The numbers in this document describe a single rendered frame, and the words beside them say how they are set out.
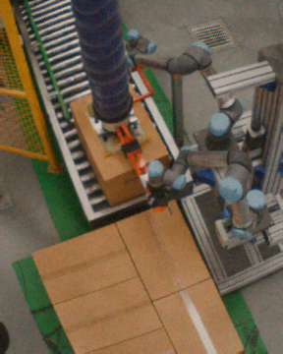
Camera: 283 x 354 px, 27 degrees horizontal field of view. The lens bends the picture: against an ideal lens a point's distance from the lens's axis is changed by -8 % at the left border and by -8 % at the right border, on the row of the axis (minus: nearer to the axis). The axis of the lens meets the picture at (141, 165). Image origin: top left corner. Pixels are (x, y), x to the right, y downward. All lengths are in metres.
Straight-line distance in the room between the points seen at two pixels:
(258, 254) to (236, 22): 2.37
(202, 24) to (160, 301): 2.78
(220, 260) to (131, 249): 0.67
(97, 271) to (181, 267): 0.51
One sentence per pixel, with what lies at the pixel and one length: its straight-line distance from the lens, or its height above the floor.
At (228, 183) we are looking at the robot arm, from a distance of 2.72.
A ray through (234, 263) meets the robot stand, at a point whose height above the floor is 0.21.
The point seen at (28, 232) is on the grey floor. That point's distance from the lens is 4.55.
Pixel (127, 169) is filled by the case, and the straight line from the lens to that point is 3.57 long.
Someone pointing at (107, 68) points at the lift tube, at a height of 1.70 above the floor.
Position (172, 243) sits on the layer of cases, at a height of 0.54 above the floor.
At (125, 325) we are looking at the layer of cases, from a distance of 3.65.
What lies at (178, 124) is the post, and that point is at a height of 0.34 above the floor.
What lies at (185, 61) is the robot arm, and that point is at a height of 1.60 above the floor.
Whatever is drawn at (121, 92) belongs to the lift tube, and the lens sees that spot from 3.30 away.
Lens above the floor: 4.10
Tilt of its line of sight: 62 degrees down
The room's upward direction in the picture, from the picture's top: 7 degrees counter-clockwise
